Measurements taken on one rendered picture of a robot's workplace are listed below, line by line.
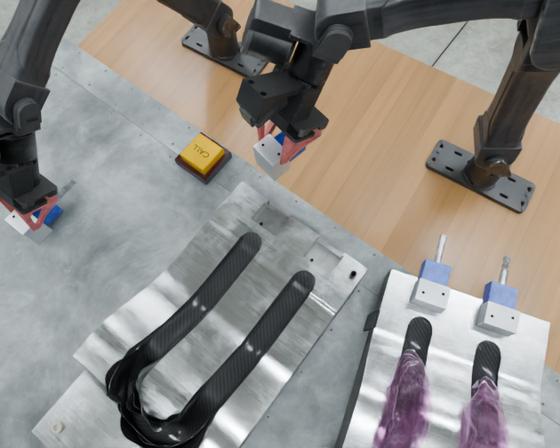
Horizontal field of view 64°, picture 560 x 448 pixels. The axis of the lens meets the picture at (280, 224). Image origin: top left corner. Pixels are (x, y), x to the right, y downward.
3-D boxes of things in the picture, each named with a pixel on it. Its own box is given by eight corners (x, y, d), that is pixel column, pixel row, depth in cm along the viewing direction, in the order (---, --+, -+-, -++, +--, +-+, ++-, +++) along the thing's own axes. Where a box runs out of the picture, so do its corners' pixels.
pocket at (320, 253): (317, 242, 77) (319, 235, 73) (343, 260, 76) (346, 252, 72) (302, 262, 76) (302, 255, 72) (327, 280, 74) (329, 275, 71)
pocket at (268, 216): (268, 207, 79) (268, 198, 76) (292, 224, 78) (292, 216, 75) (252, 226, 78) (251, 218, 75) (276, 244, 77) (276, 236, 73)
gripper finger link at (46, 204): (27, 245, 77) (21, 206, 71) (0, 223, 79) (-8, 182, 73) (61, 227, 82) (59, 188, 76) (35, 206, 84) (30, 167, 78)
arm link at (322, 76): (278, 81, 60) (297, 34, 55) (277, 60, 64) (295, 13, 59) (325, 95, 62) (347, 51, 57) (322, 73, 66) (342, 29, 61)
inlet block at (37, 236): (71, 180, 88) (58, 166, 83) (89, 193, 87) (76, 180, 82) (20, 230, 84) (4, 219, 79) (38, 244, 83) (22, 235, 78)
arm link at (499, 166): (489, 161, 73) (524, 164, 72) (485, 116, 76) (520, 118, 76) (475, 179, 79) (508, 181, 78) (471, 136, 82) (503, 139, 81)
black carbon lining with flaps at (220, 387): (247, 230, 76) (242, 208, 67) (324, 286, 72) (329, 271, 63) (100, 404, 66) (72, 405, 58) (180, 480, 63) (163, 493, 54)
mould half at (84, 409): (246, 202, 86) (239, 168, 73) (359, 282, 79) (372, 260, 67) (51, 428, 72) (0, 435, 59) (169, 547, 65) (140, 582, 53)
